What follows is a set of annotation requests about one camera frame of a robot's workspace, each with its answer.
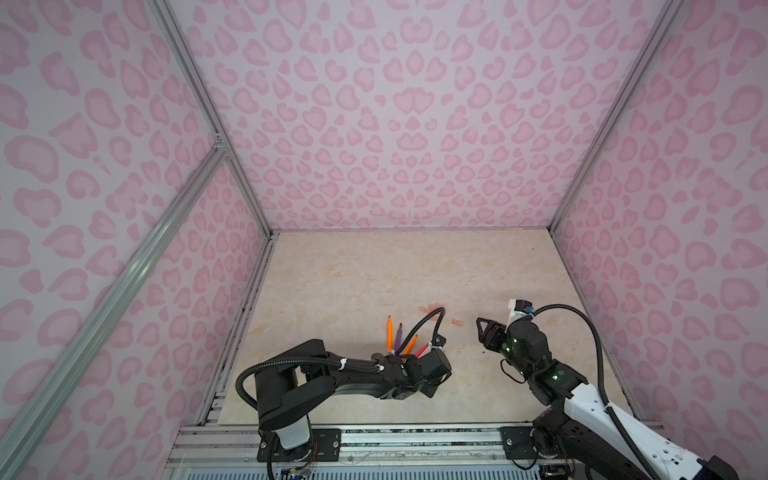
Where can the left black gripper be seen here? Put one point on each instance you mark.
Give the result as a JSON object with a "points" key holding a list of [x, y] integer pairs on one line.
{"points": [[431, 389]]}

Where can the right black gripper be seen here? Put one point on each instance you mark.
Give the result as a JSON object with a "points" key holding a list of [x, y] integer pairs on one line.
{"points": [[492, 333]]}

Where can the pink pen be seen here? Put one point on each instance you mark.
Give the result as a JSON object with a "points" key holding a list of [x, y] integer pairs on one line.
{"points": [[423, 350]]}

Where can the orange pen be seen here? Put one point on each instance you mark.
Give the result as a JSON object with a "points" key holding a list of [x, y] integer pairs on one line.
{"points": [[409, 346], [390, 334]]}

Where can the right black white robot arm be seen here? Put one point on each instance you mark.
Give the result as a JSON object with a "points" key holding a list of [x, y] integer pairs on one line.
{"points": [[581, 423]]}

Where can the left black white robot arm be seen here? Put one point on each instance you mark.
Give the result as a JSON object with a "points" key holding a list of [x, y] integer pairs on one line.
{"points": [[283, 390]]}

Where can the purple pen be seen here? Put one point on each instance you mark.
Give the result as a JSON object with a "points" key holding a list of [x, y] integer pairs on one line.
{"points": [[398, 337]]}

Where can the right corner aluminium profile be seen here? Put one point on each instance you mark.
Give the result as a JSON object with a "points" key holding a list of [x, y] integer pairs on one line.
{"points": [[664, 25]]}

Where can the corner aluminium profile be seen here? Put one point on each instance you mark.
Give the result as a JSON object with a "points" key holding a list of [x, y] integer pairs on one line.
{"points": [[171, 29], [664, 25]]}

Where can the left corner aluminium profile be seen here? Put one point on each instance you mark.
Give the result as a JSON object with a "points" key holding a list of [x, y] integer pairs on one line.
{"points": [[171, 29]]}

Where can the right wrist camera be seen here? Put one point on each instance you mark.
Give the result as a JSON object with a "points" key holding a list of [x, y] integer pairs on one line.
{"points": [[519, 309]]}

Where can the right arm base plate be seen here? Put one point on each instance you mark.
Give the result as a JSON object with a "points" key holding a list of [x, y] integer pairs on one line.
{"points": [[517, 443]]}

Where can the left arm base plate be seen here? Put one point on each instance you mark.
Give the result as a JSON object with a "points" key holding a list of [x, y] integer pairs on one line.
{"points": [[324, 446]]}

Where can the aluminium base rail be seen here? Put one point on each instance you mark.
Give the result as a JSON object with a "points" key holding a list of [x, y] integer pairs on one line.
{"points": [[385, 451]]}

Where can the diagonal aluminium wall profile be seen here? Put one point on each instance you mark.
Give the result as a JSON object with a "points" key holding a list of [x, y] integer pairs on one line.
{"points": [[40, 412]]}

